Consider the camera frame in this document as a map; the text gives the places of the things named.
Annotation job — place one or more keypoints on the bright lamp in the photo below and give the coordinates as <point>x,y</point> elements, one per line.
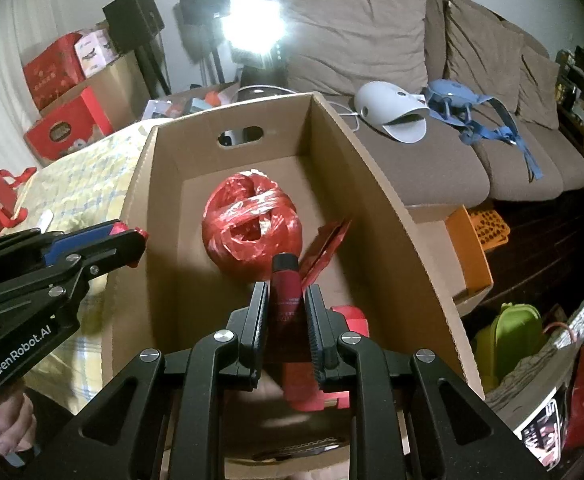
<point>254,30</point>

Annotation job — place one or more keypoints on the dark wooden shelf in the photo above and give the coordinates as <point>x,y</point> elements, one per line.
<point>579,100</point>

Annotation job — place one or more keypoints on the orange plastic crate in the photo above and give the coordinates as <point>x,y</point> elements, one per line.
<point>472,260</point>

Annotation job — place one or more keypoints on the yellow plaid tablecloth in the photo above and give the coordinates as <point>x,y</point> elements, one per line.
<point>92,180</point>

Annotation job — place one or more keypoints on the white dome device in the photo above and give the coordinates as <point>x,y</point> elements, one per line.
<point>377,102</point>

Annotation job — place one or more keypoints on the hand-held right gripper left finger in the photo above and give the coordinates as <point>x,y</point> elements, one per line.
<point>261,320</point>

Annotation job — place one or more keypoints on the cardboard box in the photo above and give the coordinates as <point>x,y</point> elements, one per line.
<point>372,200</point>

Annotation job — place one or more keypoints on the red plastic twine ball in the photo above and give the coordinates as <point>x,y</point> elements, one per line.
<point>242,220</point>

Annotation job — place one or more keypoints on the red chocolate gift box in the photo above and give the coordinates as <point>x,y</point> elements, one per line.
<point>67,130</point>

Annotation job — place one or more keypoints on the person's left hand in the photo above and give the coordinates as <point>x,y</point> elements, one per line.
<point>7,425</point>

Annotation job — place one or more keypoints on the red tube black cap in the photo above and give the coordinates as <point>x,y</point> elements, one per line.
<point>286,285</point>

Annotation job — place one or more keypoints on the dark round side table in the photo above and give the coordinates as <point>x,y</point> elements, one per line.
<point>259,92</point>

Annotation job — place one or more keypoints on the teal grey tool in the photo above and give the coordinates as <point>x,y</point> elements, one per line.
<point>199,105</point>

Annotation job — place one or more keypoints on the beige sofa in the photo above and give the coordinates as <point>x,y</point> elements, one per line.
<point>362,35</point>

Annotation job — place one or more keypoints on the green plastic container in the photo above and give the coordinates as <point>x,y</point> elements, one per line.
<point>507,340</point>

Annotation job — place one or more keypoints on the large red gift box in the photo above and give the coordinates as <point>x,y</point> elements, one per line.
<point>52,72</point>

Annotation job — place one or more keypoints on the small white carton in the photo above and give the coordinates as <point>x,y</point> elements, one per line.
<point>94,52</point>

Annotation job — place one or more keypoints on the closed brown carton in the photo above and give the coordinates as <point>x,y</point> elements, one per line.
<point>117,85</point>

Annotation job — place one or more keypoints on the small red gift box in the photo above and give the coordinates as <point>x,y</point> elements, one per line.
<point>352,317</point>

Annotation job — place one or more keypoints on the clear plastic packet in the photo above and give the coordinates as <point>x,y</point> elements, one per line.
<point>154,110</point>

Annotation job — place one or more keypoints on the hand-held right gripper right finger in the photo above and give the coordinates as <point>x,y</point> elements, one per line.
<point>317,330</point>

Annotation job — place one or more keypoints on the long red packet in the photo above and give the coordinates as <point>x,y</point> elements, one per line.
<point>329,245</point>

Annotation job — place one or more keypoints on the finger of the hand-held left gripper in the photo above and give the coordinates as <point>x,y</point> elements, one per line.
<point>72,242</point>
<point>112,252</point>

